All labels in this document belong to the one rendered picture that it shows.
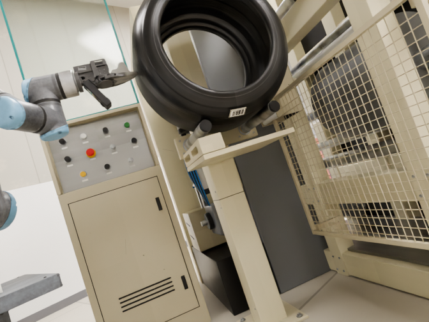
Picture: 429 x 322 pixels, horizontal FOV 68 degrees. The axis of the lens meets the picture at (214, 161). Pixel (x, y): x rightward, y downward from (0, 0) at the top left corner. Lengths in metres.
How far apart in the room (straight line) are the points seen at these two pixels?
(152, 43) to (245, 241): 0.93
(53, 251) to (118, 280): 2.07
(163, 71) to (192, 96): 0.12
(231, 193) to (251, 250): 0.28
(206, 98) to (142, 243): 0.96
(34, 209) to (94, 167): 2.02
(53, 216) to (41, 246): 0.32
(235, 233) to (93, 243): 0.75
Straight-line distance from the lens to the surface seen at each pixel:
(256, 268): 1.54
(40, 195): 3.84
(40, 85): 1.20
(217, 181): 1.47
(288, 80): 1.65
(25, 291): 1.05
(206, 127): 1.11
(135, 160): 1.84
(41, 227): 3.80
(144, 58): 1.15
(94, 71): 1.21
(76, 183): 1.85
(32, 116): 1.08
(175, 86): 1.10
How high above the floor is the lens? 0.70
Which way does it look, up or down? 4 degrees up
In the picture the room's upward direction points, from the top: 19 degrees counter-clockwise
